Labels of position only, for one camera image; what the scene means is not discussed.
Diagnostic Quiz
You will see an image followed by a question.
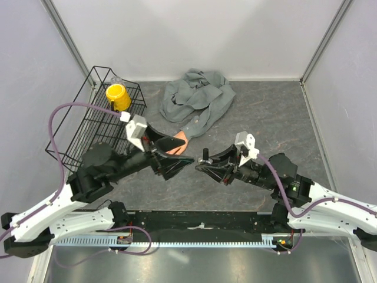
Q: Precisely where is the yellow cup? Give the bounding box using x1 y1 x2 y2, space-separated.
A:
105 84 131 111

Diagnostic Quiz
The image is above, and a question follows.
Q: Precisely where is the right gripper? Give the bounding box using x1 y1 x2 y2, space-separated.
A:
195 143 276 190

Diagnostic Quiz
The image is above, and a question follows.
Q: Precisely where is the black wire basket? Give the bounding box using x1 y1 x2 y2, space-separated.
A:
54 65 132 172

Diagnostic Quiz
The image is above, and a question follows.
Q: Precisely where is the mannequin hand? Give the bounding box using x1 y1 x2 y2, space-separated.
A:
167 131 189 155

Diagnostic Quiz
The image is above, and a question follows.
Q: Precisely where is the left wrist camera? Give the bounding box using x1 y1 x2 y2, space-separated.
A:
120 111 148 152

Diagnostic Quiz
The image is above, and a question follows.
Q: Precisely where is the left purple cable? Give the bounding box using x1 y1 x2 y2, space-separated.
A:
0 102 124 260

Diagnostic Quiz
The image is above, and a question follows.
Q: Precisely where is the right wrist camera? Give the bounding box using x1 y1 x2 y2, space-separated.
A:
234 131 260 166

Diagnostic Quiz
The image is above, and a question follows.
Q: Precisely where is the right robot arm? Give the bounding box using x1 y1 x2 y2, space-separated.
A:
196 144 376 251

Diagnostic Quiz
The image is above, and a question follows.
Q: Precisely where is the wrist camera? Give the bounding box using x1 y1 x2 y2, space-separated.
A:
234 131 260 166
120 111 148 152

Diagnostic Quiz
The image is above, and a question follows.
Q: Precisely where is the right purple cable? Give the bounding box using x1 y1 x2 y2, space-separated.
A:
257 153 377 219

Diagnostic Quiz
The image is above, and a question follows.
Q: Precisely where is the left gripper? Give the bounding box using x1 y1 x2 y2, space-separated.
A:
110 123 197 182

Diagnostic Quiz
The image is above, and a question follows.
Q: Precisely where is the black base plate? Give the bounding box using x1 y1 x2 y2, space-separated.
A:
88 209 307 244

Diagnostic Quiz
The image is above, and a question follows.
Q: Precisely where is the grey shirt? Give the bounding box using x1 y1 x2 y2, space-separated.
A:
160 68 236 140

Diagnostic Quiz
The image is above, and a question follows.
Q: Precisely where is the slotted cable duct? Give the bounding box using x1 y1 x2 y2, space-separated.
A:
55 230 276 248

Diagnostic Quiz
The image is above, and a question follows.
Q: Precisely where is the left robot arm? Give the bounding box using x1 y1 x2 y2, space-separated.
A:
1 121 194 258

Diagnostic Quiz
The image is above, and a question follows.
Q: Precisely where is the purple cable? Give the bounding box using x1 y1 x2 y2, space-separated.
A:
257 153 377 219
0 102 124 260

